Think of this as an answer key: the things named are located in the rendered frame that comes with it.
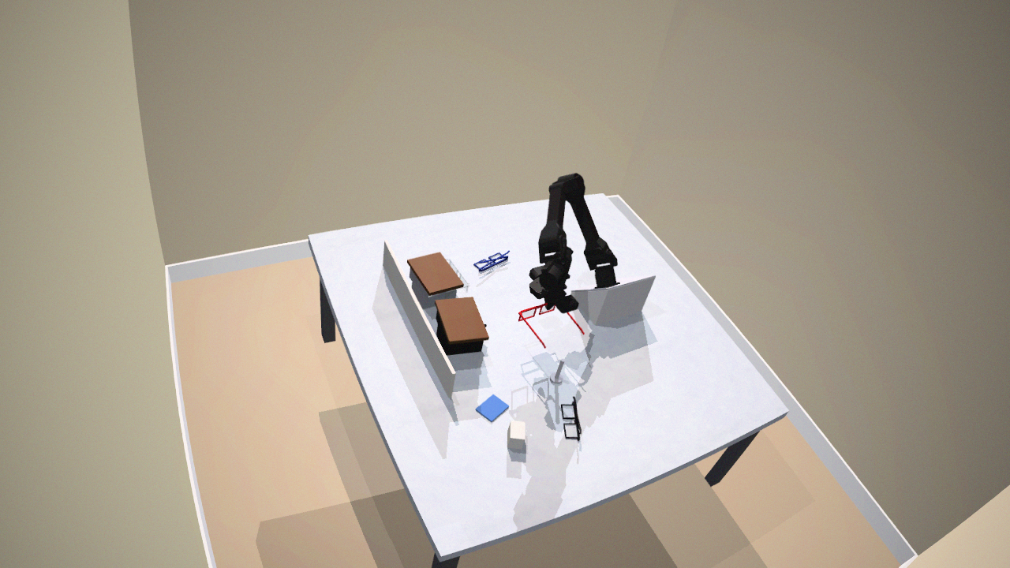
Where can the blue flat rectangular pad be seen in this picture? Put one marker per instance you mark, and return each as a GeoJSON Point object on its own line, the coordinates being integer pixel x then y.
{"type": "Point", "coordinates": [492, 407]}

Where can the black glasses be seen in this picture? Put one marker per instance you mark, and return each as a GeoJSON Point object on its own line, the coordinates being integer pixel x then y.
{"type": "Point", "coordinates": [572, 430]}

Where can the grey curved panel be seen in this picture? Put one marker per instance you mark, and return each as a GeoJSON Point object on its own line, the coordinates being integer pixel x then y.
{"type": "Point", "coordinates": [426, 335]}

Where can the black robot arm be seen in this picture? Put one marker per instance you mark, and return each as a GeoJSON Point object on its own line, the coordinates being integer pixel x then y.
{"type": "Point", "coordinates": [570, 188]}

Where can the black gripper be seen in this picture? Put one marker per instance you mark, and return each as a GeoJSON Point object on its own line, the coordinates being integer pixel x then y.
{"type": "Point", "coordinates": [563, 303]}

